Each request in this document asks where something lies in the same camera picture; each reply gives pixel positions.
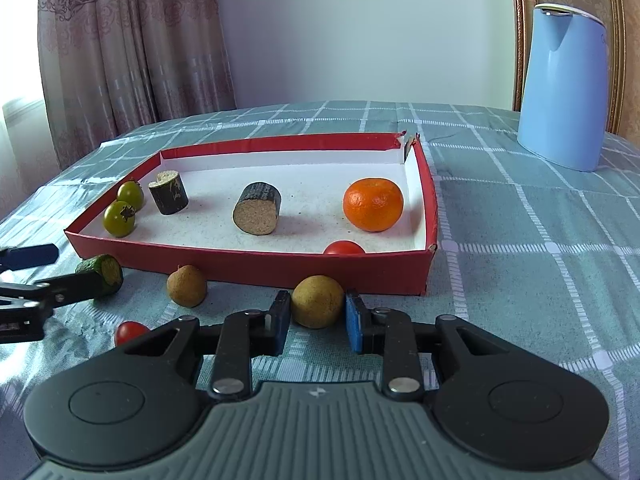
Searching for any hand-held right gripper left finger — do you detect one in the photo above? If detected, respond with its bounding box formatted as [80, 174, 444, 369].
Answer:
[125, 290, 292, 402]

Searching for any green checked tablecloth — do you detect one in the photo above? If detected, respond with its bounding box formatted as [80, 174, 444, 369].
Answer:
[0, 100, 640, 480]

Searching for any orange mandarin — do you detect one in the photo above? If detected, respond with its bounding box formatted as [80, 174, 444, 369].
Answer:
[343, 177, 405, 233]

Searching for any blue electric kettle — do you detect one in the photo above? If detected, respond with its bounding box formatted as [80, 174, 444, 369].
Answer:
[516, 3, 612, 173]

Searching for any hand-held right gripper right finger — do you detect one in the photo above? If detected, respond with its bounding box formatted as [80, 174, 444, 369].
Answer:
[345, 290, 506, 403]

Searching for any gold framed wall panel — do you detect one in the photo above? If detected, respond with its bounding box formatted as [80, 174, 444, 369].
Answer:
[509, 0, 627, 133]

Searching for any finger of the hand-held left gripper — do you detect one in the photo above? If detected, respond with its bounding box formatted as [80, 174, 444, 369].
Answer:
[0, 271, 118, 311]
[0, 244, 60, 274]

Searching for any green tomato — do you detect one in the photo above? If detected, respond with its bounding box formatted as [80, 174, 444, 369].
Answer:
[116, 180, 146, 212]
[103, 200, 137, 238]

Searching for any brown longan fruit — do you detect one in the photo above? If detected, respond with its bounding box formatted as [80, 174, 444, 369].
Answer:
[291, 274, 346, 330]
[166, 264, 208, 307]

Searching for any dark sugarcane piece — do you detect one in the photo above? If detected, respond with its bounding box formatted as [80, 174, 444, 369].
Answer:
[232, 182, 282, 235]
[148, 170, 189, 216]

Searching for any red cardboard box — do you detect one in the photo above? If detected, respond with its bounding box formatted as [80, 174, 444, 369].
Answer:
[64, 131, 439, 297]

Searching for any red cherry tomato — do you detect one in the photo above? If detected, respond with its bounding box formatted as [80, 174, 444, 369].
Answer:
[322, 240, 366, 256]
[114, 321, 151, 347]

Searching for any green cucumber piece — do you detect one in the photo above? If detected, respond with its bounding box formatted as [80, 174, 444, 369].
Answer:
[76, 254, 124, 301]

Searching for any patterned brown curtain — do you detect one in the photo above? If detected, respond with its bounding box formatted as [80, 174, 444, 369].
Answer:
[37, 0, 237, 171]

